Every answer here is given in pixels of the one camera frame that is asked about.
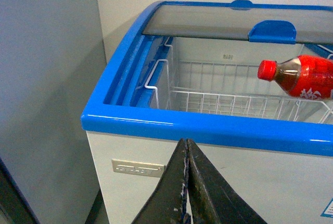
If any camera left gripper finger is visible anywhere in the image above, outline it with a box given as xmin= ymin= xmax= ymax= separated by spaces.
xmin=132 ymin=139 xmax=189 ymax=223

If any glass sliding freezer lid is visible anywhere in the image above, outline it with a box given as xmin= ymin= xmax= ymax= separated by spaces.
xmin=143 ymin=0 xmax=332 ymax=45

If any white blue chest freezer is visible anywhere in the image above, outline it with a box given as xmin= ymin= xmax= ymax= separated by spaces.
xmin=81 ymin=1 xmax=332 ymax=223

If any red cola bottle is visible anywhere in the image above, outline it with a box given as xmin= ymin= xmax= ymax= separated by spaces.
xmin=257 ymin=55 xmax=332 ymax=100

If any silver brand nameplate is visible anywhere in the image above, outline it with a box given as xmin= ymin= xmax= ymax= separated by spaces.
xmin=111 ymin=159 xmax=166 ymax=178

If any blue framed dark cabinet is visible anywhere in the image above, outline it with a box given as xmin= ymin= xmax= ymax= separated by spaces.
xmin=1 ymin=160 xmax=38 ymax=223

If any finger of the camera right gripper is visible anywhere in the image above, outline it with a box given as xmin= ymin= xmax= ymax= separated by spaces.
xmin=187 ymin=139 xmax=266 ymax=223

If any white wire freezer basket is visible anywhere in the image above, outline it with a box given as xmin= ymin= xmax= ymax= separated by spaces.
xmin=145 ymin=37 xmax=332 ymax=124

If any blue text sticker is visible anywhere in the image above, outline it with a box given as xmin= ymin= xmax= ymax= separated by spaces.
xmin=321 ymin=199 xmax=333 ymax=218

